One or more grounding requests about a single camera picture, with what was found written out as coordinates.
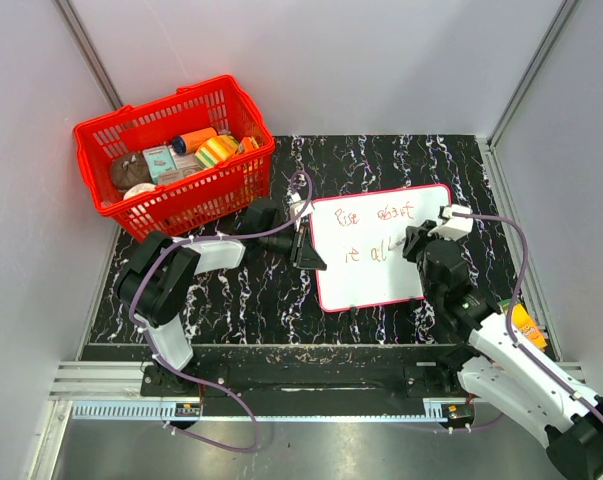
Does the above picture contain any teal small box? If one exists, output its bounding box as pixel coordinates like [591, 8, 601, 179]
[142, 145, 175, 184]

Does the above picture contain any aluminium rail frame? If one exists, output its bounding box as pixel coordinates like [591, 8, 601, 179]
[29, 361, 555, 479]

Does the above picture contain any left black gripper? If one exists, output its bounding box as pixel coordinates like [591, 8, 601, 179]
[260, 224, 326, 272]

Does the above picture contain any red whiteboard marker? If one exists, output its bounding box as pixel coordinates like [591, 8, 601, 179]
[388, 238, 406, 250]

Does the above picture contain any yellow green striped package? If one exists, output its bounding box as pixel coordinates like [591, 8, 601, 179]
[195, 135, 239, 169]

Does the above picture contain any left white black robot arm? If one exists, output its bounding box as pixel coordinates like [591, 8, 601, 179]
[114, 197, 327, 396]

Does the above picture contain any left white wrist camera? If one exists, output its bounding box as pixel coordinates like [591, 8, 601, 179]
[289, 193, 314, 219]

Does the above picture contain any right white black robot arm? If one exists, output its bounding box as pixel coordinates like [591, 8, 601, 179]
[402, 220, 603, 479]

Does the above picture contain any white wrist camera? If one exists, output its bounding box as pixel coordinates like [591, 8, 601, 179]
[289, 193, 314, 219]
[428, 204, 474, 241]

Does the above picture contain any orange yellow tag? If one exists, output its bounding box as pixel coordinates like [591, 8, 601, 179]
[511, 303, 548, 352]

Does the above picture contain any brown round bread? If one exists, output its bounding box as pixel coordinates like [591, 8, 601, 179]
[109, 151, 151, 192]

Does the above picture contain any red plastic shopping basket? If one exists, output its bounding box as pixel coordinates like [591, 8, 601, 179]
[73, 75, 275, 241]

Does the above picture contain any orange blue cylinder can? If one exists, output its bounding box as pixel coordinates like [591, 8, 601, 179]
[170, 127, 217, 156]

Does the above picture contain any orange small package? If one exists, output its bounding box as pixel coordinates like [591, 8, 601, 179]
[236, 136, 259, 155]

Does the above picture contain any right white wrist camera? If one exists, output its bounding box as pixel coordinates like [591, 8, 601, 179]
[428, 204, 474, 241]

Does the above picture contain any white round lid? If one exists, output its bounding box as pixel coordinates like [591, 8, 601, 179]
[123, 183, 157, 200]

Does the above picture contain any pink framed whiteboard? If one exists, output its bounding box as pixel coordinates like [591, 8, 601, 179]
[310, 184, 452, 313]

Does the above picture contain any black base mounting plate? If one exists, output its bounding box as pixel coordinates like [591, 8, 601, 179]
[139, 343, 482, 419]

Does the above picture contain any pink white small box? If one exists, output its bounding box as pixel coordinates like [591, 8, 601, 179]
[156, 151, 204, 185]

